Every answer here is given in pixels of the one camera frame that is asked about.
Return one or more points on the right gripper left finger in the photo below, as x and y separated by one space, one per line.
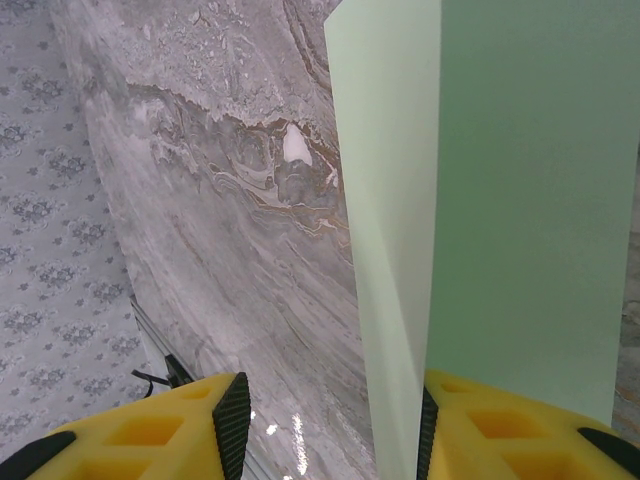
150 440

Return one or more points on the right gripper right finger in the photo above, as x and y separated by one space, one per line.
510 440

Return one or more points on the light green paper sheet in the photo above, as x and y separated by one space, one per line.
500 200

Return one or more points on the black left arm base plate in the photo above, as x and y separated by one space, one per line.
176 371

